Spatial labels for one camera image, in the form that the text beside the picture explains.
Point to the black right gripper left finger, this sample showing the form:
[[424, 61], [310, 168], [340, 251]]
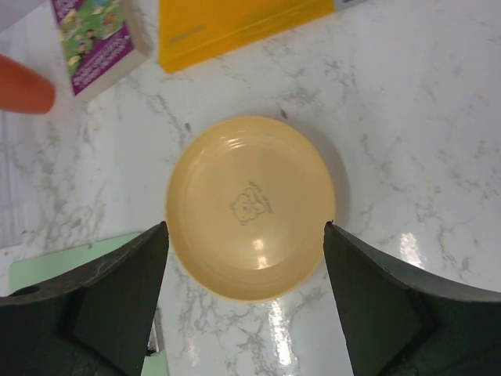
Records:
[[92, 320]]

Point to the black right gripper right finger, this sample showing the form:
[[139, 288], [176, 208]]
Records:
[[398, 319]]

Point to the yellow plate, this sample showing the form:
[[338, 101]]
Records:
[[246, 208]]

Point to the green clipboard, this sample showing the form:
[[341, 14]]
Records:
[[30, 271]]

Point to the orange mug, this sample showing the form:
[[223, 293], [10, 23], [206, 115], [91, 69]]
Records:
[[24, 90]]

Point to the purple paperback book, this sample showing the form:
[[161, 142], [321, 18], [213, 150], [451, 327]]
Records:
[[102, 42]]

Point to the orange mat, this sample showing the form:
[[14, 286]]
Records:
[[193, 31]]

